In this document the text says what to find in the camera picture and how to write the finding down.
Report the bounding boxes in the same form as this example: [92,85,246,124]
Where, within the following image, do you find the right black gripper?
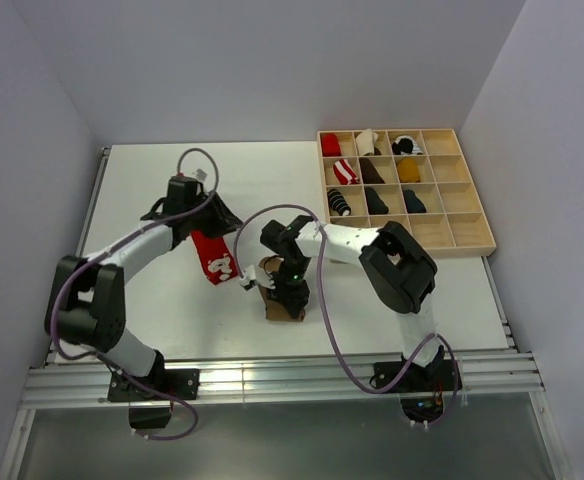
[265,256,312,318]

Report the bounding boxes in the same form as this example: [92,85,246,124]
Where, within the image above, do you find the aluminium frame rail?
[18,348,545,410]

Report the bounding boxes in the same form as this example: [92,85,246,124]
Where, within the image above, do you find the red patterned sock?
[191,231,238,285]

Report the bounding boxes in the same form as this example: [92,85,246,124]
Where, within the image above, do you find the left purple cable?
[50,147,221,442]

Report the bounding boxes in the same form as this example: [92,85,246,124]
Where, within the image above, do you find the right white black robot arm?
[259,215,444,390]

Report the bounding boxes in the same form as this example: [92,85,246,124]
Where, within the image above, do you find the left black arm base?
[107,368,200,434]

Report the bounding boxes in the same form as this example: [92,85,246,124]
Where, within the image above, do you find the wooden compartment tray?
[317,128,497,257]

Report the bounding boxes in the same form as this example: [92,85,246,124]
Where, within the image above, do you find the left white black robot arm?
[44,174,242,399]

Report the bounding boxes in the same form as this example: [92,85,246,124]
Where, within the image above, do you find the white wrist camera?
[193,169,207,182]
[239,265,270,291]

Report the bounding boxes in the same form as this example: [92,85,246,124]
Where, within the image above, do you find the rolled dark teal sock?
[403,189,427,214]

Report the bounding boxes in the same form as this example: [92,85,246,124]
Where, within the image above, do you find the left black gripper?
[186,190,243,240]

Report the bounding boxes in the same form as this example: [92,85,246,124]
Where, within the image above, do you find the rolled black white ribbed sock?
[327,188,352,217]

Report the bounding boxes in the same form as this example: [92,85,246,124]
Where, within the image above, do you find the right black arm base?
[369,357,463,421]

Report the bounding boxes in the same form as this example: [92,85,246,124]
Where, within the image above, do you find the rolled dark brown sock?
[359,157,385,185]

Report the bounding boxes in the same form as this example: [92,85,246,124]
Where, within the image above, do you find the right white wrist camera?
[239,265,270,291]

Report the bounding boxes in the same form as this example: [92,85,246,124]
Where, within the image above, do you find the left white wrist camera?
[193,169,207,182]

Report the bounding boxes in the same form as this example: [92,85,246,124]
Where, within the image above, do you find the rolled mustard yellow sock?
[396,158,421,183]

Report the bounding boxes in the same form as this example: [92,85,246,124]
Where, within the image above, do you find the rolled red white striped sock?
[333,158,360,185]

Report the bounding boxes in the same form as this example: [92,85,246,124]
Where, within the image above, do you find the rolled cream sock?
[355,129,378,156]

